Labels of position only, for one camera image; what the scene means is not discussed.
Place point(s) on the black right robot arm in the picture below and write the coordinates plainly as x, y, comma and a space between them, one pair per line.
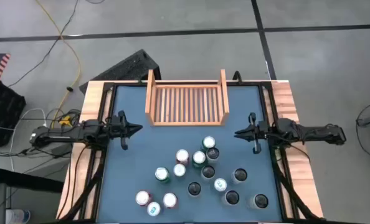
312, 132

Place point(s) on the black crate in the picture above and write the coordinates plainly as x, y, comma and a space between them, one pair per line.
7, 112

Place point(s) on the green Sprite can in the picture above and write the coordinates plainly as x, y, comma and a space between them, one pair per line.
208, 142
199, 158
162, 174

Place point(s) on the slatted wooden shelf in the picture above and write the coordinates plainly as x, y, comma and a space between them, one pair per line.
188, 123

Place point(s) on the Celsius Tropical Vibe can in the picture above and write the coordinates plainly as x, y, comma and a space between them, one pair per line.
194, 188

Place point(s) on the silver blue Red Bull can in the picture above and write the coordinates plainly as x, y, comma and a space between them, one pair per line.
154, 208
220, 184
179, 170

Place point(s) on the black floor strip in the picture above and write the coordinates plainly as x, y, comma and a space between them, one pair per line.
26, 181

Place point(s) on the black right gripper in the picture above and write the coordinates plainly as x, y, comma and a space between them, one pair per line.
259, 132

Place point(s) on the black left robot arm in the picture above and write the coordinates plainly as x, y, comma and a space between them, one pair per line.
63, 133

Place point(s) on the Celsius Arctic Vibe can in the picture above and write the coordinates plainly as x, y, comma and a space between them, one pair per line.
208, 172

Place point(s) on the white blue plastic bottle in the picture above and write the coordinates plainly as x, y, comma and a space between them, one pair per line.
17, 216

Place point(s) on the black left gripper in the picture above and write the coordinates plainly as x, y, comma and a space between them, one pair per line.
118, 129

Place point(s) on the red Coca-Cola can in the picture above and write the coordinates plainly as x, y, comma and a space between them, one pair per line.
182, 156
170, 200
142, 198

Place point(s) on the white black-lidded Celsius can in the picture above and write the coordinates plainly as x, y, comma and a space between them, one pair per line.
261, 201
213, 153
232, 197
240, 175

